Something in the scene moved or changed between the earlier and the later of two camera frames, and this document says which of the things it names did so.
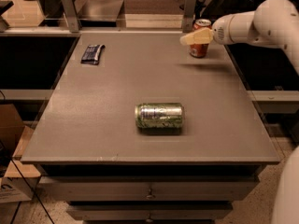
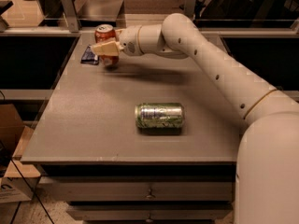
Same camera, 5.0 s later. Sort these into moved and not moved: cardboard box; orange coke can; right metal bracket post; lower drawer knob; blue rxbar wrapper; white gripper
Moved: orange coke can; white gripper
Not moved: cardboard box; blue rxbar wrapper; right metal bracket post; lower drawer knob
